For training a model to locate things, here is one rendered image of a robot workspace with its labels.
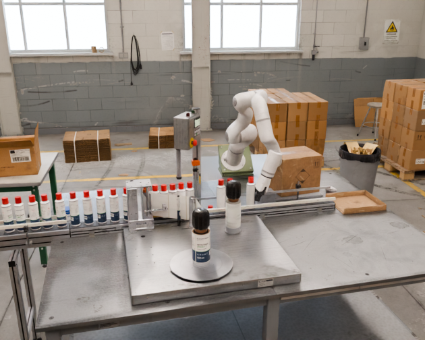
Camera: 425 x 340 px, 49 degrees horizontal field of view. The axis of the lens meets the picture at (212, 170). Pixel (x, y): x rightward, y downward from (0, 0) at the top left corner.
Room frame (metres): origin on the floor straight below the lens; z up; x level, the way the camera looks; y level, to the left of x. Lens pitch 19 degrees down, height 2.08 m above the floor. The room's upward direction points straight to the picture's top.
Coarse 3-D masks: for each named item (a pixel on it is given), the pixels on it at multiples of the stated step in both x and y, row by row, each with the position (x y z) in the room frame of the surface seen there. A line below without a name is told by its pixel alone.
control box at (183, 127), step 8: (184, 112) 2.75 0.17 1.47; (176, 120) 2.61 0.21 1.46; (184, 120) 2.60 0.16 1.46; (192, 120) 2.63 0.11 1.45; (176, 128) 2.62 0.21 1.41; (184, 128) 2.60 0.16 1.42; (192, 128) 2.63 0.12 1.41; (176, 136) 2.62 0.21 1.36; (184, 136) 2.60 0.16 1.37; (192, 136) 2.63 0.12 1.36; (176, 144) 2.62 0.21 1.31; (184, 144) 2.60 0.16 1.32; (192, 144) 2.63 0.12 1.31
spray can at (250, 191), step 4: (248, 180) 2.68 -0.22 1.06; (252, 180) 2.68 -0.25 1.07; (248, 184) 2.67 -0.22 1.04; (252, 184) 2.67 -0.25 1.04; (248, 188) 2.67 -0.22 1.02; (252, 188) 2.67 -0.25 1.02; (248, 192) 2.67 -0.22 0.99; (252, 192) 2.67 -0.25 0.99; (248, 196) 2.67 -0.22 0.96; (252, 196) 2.67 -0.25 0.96; (248, 200) 2.67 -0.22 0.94; (252, 200) 2.67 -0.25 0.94; (248, 204) 2.67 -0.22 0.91; (252, 204) 2.67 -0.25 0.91; (252, 208) 2.67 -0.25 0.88
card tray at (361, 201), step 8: (344, 192) 2.97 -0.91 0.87; (352, 192) 2.99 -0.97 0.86; (360, 192) 3.00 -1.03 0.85; (368, 192) 2.97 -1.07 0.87; (336, 200) 2.91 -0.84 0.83; (344, 200) 2.91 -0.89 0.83; (352, 200) 2.91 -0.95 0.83; (360, 200) 2.91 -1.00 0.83; (368, 200) 2.91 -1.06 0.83; (376, 200) 2.86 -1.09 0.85; (344, 208) 2.69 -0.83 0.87; (352, 208) 2.71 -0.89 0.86; (360, 208) 2.72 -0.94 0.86; (368, 208) 2.73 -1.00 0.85; (376, 208) 2.75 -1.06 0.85; (384, 208) 2.76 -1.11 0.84
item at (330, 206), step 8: (208, 208) 2.68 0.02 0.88; (280, 208) 2.68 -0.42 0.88; (288, 208) 2.69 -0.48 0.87; (296, 208) 2.70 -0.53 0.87; (304, 208) 2.72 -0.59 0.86; (312, 208) 2.72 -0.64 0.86; (328, 208) 2.76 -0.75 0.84; (216, 216) 2.58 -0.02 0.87; (224, 216) 2.59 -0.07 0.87; (264, 216) 2.65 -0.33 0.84; (272, 216) 2.66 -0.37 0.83; (120, 224) 2.46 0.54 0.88; (72, 232) 2.39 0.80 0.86; (80, 232) 2.40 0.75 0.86; (88, 232) 2.41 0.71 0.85; (96, 232) 2.42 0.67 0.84; (104, 232) 2.43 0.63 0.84; (112, 232) 2.44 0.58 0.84
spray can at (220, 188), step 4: (220, 180) 2.63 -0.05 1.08; (220, 184) 2.63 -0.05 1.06; (220, 188) 2.62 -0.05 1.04; (224, 188) 2.63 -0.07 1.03; (220, 192) 2.62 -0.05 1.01; (224, 192) 2.63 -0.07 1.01; (220, 196) 2.62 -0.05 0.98; (224, 196) 2.63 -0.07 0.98; (220, 200) 2.62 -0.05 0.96; (224, 200) 2.63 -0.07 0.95; (220, 204) 2.62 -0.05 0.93; (224, 204) 2.63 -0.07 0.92
